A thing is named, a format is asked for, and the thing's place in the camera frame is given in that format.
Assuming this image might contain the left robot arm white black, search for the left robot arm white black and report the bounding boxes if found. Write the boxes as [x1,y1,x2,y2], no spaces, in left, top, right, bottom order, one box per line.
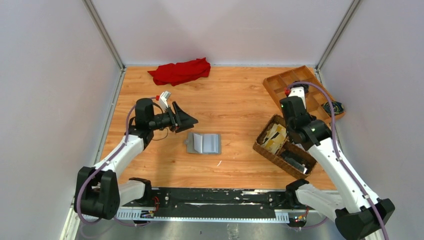
[73,98,199,224]

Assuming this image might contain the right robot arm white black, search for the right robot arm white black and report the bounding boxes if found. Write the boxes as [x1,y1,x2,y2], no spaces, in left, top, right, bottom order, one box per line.
[280,96,395,240]

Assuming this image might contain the cards in basket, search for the cards in basket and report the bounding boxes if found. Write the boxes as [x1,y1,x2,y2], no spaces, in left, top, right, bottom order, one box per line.
[260,123,287,154]

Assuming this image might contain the wooden compartment tray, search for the wooden compartment tray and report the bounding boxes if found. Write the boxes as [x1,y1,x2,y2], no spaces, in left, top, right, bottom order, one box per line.
[262,65,347,125]

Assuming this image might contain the woven wicker basket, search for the woven wicker basket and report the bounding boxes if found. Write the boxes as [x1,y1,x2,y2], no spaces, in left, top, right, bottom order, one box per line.
[252,114,317,179]

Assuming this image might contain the black rolled belt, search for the black rolled belt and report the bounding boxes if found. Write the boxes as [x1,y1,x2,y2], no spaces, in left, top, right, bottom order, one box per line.
[293,81,310,95]

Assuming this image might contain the blue yellow rolled tie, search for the blue yellow rolled tie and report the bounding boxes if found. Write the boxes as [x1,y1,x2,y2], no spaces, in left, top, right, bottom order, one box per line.
[321,101,345,117]

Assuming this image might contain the red cloth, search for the red cloth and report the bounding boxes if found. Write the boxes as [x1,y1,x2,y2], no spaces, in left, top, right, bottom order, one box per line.
[148,57,211,87]

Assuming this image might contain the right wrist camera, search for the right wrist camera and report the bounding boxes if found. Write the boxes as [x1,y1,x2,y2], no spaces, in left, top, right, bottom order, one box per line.
[287,88,306,108]

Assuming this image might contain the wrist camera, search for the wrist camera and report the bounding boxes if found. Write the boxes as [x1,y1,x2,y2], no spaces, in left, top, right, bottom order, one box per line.
[155,90,171,111]
[287,88,306,108]

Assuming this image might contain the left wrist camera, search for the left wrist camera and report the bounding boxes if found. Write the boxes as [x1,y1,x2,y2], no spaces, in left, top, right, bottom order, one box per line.
[155,90,171,111]

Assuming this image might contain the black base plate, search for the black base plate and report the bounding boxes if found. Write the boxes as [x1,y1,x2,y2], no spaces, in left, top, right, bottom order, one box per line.
[120,187,319,220]

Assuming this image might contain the aluminium frame rail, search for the aluminium frame rail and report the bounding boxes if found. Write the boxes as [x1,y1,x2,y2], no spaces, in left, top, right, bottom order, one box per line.
[71,186,374,223]

